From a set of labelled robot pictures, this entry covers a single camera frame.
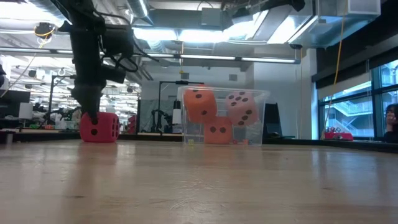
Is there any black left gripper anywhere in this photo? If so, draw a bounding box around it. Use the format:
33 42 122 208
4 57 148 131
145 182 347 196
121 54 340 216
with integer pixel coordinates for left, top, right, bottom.
70 24 135 122

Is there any red foam die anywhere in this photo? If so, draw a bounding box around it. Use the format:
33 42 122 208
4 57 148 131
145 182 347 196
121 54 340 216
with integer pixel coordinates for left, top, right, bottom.
79 111 121 143

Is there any orange foam die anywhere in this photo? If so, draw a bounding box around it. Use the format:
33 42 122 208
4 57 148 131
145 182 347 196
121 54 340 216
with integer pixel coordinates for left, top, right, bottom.
203 116 233 145
183 88 218 124

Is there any pink foam die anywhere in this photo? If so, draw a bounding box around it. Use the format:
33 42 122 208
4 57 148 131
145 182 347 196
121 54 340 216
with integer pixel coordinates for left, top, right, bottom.
225 91 259 127

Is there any black desk monitor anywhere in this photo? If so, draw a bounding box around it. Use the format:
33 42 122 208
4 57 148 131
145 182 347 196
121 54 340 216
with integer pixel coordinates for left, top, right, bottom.
0 90 32 119

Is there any long ceiling light strip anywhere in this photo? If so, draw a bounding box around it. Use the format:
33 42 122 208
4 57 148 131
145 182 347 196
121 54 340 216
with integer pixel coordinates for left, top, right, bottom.
0 46 301 65

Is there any grey ceiling box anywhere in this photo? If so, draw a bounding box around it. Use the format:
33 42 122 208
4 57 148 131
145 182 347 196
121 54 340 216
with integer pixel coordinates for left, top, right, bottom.
201 7 223 27

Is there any clear plastic container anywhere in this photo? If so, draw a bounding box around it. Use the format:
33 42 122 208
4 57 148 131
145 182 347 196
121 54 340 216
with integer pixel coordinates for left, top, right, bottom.
177 86 271 147

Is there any red tray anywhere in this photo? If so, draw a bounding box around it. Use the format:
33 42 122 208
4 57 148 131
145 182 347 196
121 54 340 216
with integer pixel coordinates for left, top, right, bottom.
323 131 354 141

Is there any white ceiling vent box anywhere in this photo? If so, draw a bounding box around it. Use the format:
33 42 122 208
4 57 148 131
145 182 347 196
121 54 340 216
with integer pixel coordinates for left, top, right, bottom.
317 0 382 18

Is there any person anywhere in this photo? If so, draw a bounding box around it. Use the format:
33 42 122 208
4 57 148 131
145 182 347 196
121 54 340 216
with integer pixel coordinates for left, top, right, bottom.
384 103 398 144

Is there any black metal rig frame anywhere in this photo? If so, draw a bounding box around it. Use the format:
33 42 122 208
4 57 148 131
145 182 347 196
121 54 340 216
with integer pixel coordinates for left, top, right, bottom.
157 80 205 134
48 74 78 125

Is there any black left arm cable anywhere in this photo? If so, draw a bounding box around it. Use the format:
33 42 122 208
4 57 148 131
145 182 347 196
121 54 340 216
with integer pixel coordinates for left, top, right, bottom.
99 12 159 74

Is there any black yellow cable reel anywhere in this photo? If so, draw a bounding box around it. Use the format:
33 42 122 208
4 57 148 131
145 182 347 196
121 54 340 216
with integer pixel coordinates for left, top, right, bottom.
33 22 56 40

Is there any silver ceiling duct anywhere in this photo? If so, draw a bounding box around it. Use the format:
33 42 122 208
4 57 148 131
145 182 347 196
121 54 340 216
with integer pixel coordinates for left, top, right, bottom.
126 0 155 26

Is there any yellow hanging cable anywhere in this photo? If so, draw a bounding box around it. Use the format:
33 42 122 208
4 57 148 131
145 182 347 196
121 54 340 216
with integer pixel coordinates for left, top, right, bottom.
325 0 346 121

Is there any black aluminium table frame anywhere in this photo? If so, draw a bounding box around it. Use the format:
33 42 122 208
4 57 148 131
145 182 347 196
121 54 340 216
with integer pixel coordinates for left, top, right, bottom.
0 132 398 154

